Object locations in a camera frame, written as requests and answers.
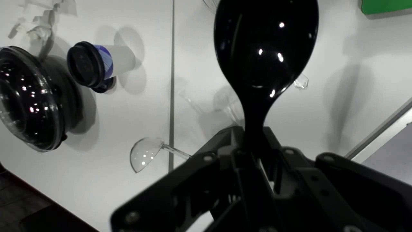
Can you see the black capped blue bottle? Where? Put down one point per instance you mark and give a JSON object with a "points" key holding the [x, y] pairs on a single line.
{"points": [[88, 65]]}

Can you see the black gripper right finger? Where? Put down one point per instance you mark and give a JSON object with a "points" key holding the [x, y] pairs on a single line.
{"points": [[343, 194]]}

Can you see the black plastic spoon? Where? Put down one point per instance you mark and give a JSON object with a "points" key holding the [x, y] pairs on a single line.
{"points": [[266, 43]]}

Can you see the black round bowl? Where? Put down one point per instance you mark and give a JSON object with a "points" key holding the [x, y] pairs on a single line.
{"points": [[26, 99]]}

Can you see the green whiteboard eraser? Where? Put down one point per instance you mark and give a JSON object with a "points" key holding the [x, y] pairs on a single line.
{"points": [[387, 7]]}

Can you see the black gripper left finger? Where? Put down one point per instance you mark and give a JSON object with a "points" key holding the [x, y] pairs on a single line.
{"points": [[188, 189]]}

